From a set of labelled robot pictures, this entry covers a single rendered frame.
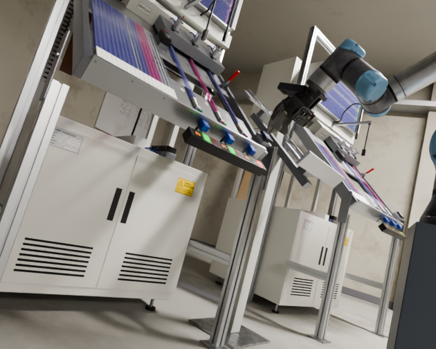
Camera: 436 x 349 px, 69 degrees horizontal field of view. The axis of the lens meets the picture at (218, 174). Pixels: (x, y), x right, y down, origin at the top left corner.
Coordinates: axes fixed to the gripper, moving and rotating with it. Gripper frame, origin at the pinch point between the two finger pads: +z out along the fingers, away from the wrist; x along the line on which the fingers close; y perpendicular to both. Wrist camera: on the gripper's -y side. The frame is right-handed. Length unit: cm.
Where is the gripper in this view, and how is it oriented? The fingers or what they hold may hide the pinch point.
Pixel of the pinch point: (268, 129)
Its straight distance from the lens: 109.5
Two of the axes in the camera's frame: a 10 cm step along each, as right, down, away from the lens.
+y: 3.0, 6.9, -6.6
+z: -6.3, 6.6, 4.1
